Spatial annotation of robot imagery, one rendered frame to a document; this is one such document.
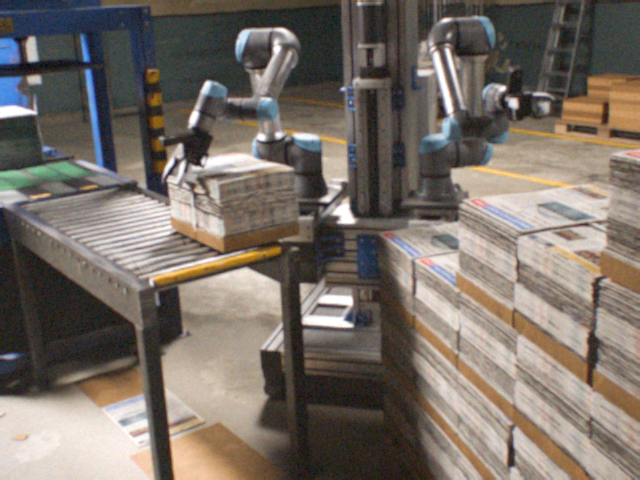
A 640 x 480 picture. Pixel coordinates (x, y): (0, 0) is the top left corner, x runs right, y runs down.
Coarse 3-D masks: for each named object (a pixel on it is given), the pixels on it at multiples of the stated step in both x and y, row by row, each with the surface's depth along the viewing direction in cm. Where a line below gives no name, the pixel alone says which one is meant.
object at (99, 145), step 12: (84, 36) 401; (96, 36) 402; (84, 48) 405; (96, 48) 404; (84, 60) 408; (96, 60) 405; (96, 72) 406; (96, 84) 408; (96, 96) 408; (108, 96) 413; (96, 108) 410; (108, 108) 414; (96, 120) 412; (108, 120) 415; (96, 132) 415; (108, 132) 417; (96, 144) 419; (108, 144) 418; (108, 156) 419; (108, 168) 421
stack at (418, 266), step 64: (384, 256) 258; (448, 256) 236; (384, 320) 266; (448, 320) 218; (384, 384) 277; (448, 384) 221; (512, 384) 187; (576, 384) 161; (384, 448) 283; (448, 448) 228; (512, 448) 191; (576, 448) 163
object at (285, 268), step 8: (120, 184) 359; (128, 184) 358; (144, 192) 342; (152, 192) 341; (152, 200) 333; (160, 200) 328; (168, 200) 327; (288, 248) 259; (296, 248) 259; (280, 256) 259; (288, 256) 257; (296, 256) 258; (264, 264) 269; (272, 264) 265; (280, 264) 260; (288, 264) 257; (296, 264) 259; (256, 272) 274; (264, 272) 270; (272, 272) 266; (280, 272) 261; (288, 272) 258; (296, 272) 260; (280, 280) 263; (288, 280) 259; (296, 280) 260
